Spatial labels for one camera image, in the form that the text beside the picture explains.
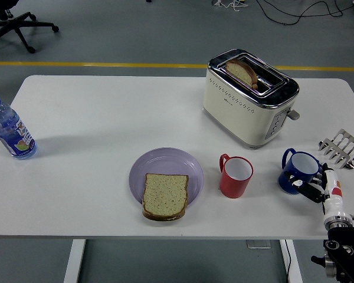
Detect square bread slice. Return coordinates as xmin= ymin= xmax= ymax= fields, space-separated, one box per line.
xmin=142 ymin=173 xmax=190 ymax=222

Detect metal toast rack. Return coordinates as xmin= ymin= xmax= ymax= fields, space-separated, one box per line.
xmin=317 ymin=128 xmax=354 ymax=170

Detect blue enamel cup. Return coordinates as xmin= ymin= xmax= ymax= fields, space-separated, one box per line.
xmin=277 ymin=147 xmax=324 ymax=195

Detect black table leg cable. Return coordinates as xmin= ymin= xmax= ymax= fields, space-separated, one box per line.
xmin=284 ymin=240 xmax=293 ymax=283

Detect black floor cable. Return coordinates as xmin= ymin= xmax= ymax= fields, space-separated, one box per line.
xmin=255 ymin=0 xmax=354 ymax=26

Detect white floor cords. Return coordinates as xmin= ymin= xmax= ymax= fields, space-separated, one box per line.
xmin=211 ymin=0 xmax=248 ymax=13

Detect purple plate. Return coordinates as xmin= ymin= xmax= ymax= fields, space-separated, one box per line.
xmin=128 ymin=147 xmax=204 ymax=210

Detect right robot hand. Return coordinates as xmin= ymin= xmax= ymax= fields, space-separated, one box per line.
xmin=284 ymin=162 xmax=349 ymax=221

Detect grey under-table bracket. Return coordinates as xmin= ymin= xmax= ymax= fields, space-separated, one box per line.
xmin=247 ymin=240 xmax=272 ymax=250

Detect blue-capped drink bottle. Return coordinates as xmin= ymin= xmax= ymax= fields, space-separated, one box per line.
xmin=0 ymin=93 xmax=38 ymax=160

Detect black office chair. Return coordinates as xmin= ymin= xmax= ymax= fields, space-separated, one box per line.
xmin=0 ymin=0 xmax=60 ymax=55

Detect cream and chrome toaster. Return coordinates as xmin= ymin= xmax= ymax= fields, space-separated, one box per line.
xmin=202 ymin=48 xmax=301 ymax=150

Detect red enamel cup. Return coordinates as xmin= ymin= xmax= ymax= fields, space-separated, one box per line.
xmin=218 ymin=153 xmax=254 ymax=199

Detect white table leg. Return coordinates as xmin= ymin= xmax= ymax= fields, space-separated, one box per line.
xmin=279 ymin=239 xmax=303 ymax=283
xmin=63 ymin=239 xmax=87 ymax=283

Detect rounded bread slice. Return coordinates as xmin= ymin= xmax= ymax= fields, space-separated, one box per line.
xmin=225 ymin=59 xmax=258 ymax=90

